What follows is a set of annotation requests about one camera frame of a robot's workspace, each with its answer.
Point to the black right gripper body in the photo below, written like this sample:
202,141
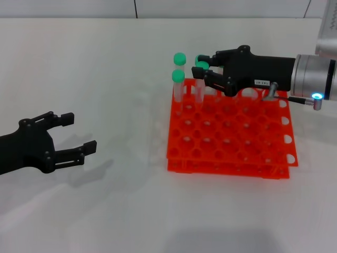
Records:
252,69

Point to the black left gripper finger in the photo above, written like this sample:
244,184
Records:
67,119
89,148

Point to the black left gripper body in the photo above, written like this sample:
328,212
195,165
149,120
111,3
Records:
26,147

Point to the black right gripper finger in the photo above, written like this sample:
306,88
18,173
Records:
200,73
205,58

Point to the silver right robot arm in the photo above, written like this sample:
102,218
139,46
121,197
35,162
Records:
308,76

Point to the orange test tube rack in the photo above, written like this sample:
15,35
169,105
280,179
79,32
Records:
223,158

